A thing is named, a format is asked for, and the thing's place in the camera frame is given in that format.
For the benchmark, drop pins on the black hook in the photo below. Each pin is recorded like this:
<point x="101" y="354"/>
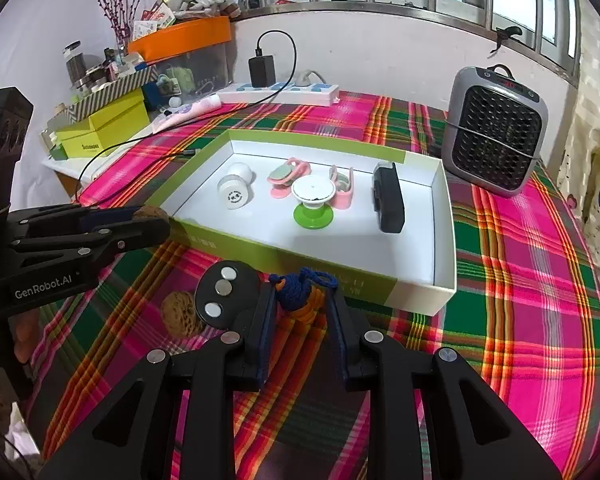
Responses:
<point x="512" y="31"/>

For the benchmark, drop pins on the grey space heater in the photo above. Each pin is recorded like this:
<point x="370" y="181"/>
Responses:
<point x="495" y="135"/>

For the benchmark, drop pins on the clear storage bin orange lid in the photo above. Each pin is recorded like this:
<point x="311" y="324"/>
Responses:
<point x="190" y="35"/>

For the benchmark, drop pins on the pink clip with round pad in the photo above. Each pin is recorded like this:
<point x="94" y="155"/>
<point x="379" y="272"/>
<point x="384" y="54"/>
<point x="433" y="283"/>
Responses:
<point x="282" y="175"/>

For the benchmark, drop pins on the white blue power strip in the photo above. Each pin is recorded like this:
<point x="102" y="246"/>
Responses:
<point x="300" y="92"/>

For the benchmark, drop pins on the pink white cream tube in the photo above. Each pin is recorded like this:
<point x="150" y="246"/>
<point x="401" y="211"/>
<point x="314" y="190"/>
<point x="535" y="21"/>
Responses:
<point x="200" y="106"/>

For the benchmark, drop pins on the white green round holder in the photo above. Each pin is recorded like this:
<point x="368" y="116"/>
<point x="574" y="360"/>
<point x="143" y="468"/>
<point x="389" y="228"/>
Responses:
<point x="312" y="192"/>

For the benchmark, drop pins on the metal window grille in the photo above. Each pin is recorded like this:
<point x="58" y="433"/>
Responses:
<point x="360" y="7"/>

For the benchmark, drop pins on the blue orange crochet ornament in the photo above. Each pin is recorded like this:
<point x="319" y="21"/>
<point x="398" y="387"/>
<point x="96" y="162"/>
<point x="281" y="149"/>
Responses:
<point x="295" y="292"/>

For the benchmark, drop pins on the glass jar black lid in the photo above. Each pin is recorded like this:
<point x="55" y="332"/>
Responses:
<point x="74" y="65"/>

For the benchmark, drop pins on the black rectangular device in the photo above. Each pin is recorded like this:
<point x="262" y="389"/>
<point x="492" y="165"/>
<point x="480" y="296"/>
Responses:
<point x="387" y="205"/>

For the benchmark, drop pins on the green white cardboard box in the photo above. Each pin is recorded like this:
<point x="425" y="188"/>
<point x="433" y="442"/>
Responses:
<point x="420" y="240"/>

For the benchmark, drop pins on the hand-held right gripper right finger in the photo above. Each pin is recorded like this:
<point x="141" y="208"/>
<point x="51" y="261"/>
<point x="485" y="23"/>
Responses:
<point x="337" y="330"/>

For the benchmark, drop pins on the dark blue small box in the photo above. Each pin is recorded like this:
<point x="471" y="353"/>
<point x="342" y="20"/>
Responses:
<point x="152" y="95"/>

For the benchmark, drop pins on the person's left hand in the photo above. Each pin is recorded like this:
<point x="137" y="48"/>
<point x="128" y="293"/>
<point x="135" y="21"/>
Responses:
<point x="25" y="335"/>

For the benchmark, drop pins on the cream heart print curtain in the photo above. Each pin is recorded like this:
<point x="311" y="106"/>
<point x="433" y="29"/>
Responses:
<point x="595" y="160"/>

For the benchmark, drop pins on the black power adapter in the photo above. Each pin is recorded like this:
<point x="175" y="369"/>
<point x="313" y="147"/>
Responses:
<point x="262" y="70"/>

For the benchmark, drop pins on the red twig branches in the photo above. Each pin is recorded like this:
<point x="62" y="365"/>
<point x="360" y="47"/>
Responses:
<point x="121" y="35"/>

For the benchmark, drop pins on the white plug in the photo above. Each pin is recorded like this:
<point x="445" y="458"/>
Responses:
<point x="309" y="79"/>

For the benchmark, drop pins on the yellow-green cardboard box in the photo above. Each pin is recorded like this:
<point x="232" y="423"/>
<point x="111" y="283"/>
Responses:
<point x="115" y="115"/>

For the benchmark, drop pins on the striped cardboard box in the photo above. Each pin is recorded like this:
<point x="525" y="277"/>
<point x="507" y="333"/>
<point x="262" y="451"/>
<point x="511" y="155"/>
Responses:
<point x="125" y="85"/>

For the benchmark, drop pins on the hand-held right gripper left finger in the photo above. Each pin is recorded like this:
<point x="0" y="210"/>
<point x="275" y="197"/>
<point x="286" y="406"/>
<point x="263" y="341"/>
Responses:
<point x="266" y="330"/>

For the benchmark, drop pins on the black disc with metal buttons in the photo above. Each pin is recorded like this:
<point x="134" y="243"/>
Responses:
<point x="240" y="285"/>

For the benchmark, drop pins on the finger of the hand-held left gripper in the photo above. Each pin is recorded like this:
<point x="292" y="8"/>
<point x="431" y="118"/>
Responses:
<point x="140" y="235"/>
<point x="110" y="217"/>

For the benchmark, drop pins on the colourful card packets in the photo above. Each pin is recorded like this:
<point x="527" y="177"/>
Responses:
<point x="152" y="22"/>

